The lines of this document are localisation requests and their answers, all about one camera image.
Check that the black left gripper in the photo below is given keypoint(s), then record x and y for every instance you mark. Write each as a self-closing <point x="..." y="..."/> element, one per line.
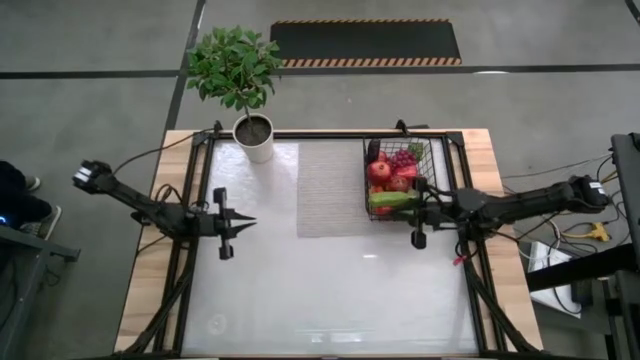
<point x="212" y="225"/>

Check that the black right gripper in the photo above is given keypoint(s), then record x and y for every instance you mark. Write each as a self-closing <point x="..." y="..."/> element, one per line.
<point x="432" y="212"/>

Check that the green cucumber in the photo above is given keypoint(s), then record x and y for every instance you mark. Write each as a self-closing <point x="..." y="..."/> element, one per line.
<point x="392" y="200"/>

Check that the yellow-red peach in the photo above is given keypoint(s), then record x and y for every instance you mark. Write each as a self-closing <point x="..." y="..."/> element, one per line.
<point x="397" y="184"/>

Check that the red bell pepper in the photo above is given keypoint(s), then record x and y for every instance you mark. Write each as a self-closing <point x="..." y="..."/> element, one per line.
<point x="407" y="172"/>

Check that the orange-red oblong vegetable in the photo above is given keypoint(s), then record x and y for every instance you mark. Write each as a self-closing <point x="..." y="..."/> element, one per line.
<point x="382" y="210"/>

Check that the red grape bunch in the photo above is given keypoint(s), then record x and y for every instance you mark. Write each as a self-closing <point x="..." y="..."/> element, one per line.
<point x="402" y="157"/>

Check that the red pomegranate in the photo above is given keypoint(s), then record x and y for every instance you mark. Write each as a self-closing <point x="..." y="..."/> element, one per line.
<point x="379" y="173"/>

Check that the dark purple sweet potato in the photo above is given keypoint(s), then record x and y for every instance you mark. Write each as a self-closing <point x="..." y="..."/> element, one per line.
<point x="373" y="150"/>

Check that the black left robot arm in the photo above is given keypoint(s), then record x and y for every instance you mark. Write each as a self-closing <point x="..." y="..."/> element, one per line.
<point x="150" y="210"/>

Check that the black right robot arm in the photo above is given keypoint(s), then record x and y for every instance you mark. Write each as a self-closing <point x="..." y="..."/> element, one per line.
<point x="525" y="205"/>

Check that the small red clip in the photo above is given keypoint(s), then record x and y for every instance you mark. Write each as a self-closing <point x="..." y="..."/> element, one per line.
<point x="458" y="260"/>

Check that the potted green tree white pot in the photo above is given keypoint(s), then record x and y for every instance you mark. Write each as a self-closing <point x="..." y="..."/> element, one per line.
<point x="255" y="145"/>

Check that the grey mesh table mat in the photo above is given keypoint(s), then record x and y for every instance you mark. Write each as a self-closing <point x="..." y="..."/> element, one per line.
<point x="330" y="180"/>

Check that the white box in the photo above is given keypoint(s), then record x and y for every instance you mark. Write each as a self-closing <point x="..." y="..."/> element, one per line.
<point x="550" y="270"/>

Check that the yellow power splitter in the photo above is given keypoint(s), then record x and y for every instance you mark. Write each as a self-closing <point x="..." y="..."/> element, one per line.
<point x="595" y="232"/>

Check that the black hazard-striped floor mat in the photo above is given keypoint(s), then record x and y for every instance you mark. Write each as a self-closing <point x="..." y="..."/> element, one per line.
<point x="365" y="40"/>

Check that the black equipment cart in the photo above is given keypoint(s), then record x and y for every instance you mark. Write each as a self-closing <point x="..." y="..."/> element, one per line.
<point x="627" y="190"/>

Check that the grey metal bench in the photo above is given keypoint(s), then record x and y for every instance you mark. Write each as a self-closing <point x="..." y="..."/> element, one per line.
<point x="30" y="250"/>

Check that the person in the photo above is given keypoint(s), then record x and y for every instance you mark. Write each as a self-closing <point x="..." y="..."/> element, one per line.
<point x="20" y="202"/>

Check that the black device blue light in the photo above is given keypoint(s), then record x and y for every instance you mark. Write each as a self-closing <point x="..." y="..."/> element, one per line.
<point x="5" y="219"/>

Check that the black metal table frame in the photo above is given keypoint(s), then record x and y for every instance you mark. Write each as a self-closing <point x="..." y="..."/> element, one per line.
<point x="325" y="134"/>

